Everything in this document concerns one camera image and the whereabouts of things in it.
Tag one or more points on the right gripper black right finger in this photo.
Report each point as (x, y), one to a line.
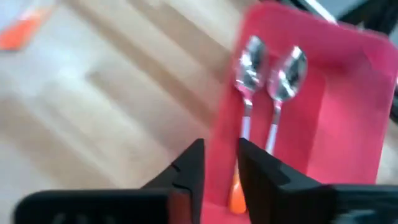
(295, 202)

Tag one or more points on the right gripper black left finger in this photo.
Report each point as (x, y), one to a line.
(124, 205)

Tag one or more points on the pink plastic bin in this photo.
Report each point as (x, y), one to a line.
(342, 109)

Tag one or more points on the orange flat object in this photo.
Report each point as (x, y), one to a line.
(21, 31)

